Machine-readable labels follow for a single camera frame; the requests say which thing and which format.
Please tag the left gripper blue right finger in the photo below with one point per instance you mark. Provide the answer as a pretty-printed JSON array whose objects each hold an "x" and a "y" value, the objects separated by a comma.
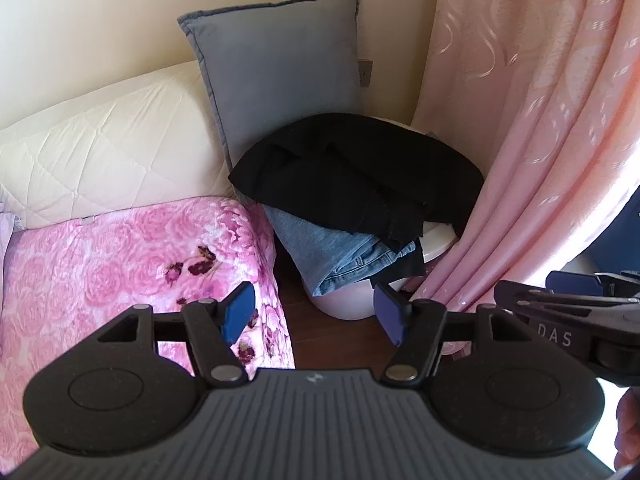
[{"x": 415, "y": 328}]

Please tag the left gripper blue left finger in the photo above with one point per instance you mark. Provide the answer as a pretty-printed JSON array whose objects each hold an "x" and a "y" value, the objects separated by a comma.
[{"x": 212, "y": 328}]

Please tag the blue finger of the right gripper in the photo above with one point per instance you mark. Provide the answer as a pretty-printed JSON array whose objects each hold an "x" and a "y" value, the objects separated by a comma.
[{"x": 571, "y": 283}]

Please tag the black sweater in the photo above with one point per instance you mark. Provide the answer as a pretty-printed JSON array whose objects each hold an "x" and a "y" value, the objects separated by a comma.
[{"x": 360, "y": 174}]

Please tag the right hand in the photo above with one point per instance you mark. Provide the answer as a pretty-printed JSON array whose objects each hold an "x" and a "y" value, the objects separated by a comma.
[{"x": 627, "y": 441}]

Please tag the blue jeans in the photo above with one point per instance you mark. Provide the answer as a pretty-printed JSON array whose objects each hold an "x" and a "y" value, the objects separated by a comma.
[{"x": 328, "y": 260}]

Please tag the pink rose blanket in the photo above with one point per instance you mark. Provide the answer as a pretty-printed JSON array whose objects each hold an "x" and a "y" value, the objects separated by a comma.
[{"x": 62, "y": 282}]

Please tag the cream quilted pillow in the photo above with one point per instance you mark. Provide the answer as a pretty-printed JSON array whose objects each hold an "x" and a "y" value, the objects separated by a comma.
[{"x": 143, "y": 141}]

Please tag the pink patterned curtain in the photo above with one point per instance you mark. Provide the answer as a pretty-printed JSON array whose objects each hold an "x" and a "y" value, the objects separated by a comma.
[{"x": 543, "y": 95}]

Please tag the grey-blue cushion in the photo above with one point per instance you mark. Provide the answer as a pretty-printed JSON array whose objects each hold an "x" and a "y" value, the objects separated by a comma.
[{"x": 265, "y": 65}]

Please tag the wall socket plate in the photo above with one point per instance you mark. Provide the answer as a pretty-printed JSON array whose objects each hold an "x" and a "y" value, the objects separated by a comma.
[{"x": 365, "y": 68}]

